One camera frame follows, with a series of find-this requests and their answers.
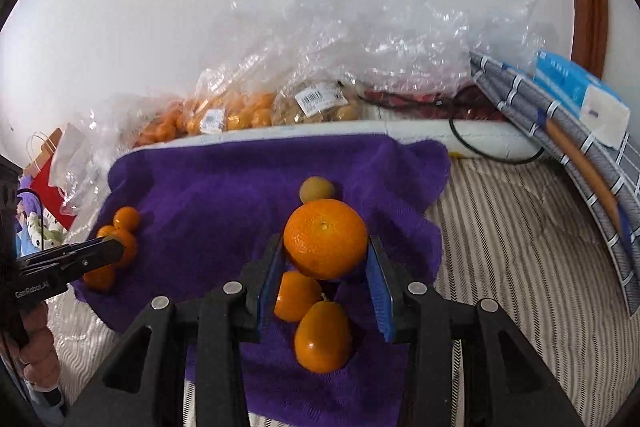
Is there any large orange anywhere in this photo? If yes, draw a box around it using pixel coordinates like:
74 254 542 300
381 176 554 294
283 198 369 281

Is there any black cable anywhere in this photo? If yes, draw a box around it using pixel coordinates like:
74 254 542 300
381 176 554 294
447 98 546 166

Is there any white plastic bag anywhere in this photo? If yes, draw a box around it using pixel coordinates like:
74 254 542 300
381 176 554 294
49 94 178 217

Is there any purple towel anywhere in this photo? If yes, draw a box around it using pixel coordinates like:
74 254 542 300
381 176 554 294
75 134 450 426

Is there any green-brown small fruit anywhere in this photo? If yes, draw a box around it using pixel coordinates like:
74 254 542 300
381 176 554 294
298 176 336 204

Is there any bag of brown fruits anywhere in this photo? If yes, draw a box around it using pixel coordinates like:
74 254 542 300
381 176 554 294
271 79 361 126

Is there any bag of small oranges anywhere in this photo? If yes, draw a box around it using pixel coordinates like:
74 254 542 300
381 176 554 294
132 90 276 148

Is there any clear plastic bag pile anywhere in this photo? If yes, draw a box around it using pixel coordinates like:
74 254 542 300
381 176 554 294
198 0 546 94

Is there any medium orange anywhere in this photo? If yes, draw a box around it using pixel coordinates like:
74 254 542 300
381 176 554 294
96 225 138 270
113 206 141 232
82 265 117 293

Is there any grey plaid cloth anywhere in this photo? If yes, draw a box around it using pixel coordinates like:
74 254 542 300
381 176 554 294
470 50 639 315

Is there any blue tissue pack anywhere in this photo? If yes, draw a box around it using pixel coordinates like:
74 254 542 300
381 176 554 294
534 51 630 150

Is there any yellow-orange oval fruit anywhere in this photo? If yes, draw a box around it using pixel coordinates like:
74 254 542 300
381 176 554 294
294 301 352 374

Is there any medium orange top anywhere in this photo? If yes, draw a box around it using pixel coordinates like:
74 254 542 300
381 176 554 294
113 206 141 232

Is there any red paper bag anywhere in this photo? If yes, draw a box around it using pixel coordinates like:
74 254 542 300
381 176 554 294
24 128 75 230

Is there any left hand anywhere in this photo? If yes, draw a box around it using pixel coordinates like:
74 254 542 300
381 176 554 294
18 303 61 390

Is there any brown wooden door frame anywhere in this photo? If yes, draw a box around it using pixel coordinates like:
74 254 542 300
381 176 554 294
570 0 610 78

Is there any striped quilt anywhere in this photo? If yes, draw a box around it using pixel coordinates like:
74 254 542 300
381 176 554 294
49 143 639 426

